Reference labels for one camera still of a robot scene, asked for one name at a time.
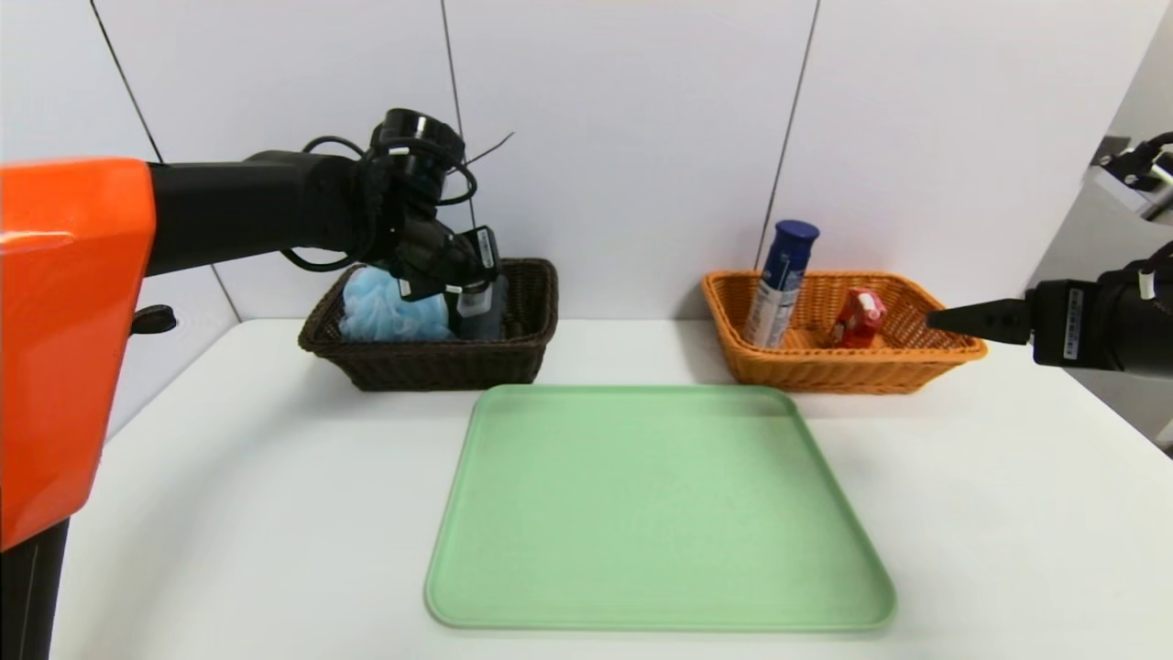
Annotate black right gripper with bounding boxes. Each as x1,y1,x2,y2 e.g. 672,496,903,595
925,259,1173,380

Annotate red milk carton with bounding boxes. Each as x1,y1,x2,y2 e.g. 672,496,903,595
830,287,887,349

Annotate blue white spray can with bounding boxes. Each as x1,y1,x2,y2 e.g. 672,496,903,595
742,220,820,349

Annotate clear plastic compass case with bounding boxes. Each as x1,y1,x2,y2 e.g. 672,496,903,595
455,282,503,342

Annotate light blue bath loofah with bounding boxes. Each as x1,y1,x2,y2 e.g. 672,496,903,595
339,266,455,344

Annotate orange wicker basket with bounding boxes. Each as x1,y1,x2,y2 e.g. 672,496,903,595
702,270,988,395

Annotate dark brown wicker basket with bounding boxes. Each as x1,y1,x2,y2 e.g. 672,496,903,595
299,258,560,393

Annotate light green plastic tray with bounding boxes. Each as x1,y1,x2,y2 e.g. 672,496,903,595
424,384,897,633

